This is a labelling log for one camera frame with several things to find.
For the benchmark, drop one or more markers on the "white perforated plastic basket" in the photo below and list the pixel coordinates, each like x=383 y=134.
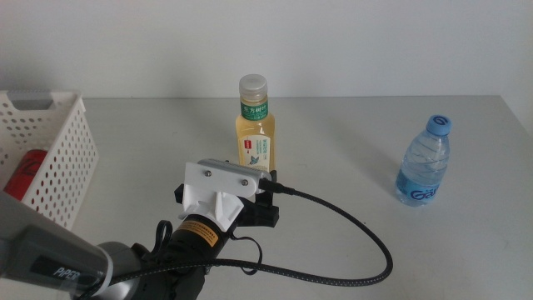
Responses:
x=79 y=125

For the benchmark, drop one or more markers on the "yellow tea bottle green label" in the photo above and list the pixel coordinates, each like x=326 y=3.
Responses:
x=255 y=129

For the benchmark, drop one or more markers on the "red soda can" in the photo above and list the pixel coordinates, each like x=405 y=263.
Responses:
x=25 y=171

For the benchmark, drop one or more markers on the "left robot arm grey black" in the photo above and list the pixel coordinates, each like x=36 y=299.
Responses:
x=41 y=250

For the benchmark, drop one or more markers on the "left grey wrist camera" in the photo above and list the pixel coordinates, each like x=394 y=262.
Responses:
x=233 y=167

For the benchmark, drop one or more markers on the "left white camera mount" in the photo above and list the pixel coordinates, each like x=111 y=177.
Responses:
x=208 y=196

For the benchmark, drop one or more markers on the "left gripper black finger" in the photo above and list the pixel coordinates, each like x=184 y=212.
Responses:
x=273 y=177

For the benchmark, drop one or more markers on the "clear water bottle blue cap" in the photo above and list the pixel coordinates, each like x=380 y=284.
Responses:
x=422 y=166

